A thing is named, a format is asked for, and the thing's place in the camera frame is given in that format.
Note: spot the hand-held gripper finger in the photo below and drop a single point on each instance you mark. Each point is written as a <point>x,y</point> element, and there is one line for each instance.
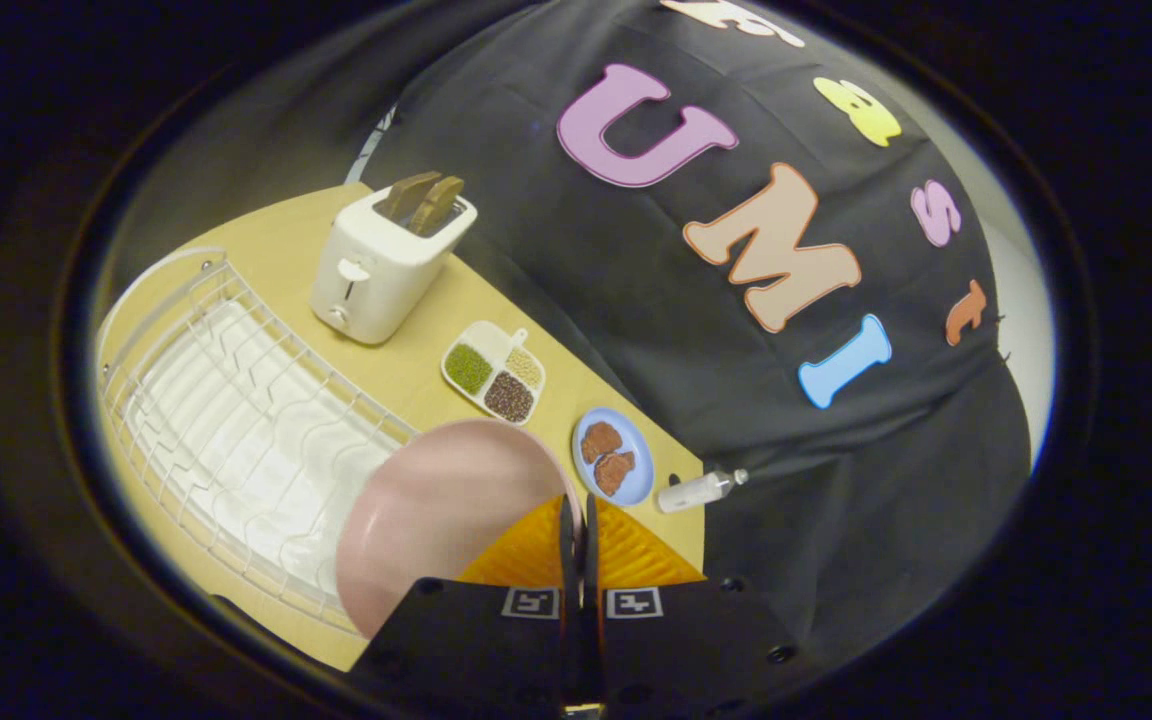
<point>567,560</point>
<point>591,560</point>

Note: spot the pink plate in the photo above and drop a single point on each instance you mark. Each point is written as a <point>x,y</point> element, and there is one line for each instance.
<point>436,505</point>

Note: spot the small blue plate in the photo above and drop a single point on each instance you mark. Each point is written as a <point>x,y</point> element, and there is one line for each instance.
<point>626,455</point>

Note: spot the brown meat piece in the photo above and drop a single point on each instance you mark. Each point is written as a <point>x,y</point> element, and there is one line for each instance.
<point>600,440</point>
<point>614,472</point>

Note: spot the small clear plastic bottle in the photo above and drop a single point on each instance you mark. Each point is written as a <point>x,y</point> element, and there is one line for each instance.
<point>696,490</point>

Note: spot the white divided bean tray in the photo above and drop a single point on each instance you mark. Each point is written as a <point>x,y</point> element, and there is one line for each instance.
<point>493,372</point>

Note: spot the black backdrop cloth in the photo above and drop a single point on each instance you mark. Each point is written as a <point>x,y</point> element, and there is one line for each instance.
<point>736,400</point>

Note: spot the white toaster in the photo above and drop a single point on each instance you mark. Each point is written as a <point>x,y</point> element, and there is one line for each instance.
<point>381,268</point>

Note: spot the brown toast slice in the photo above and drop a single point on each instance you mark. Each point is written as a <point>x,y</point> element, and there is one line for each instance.
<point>404,194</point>
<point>436,205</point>

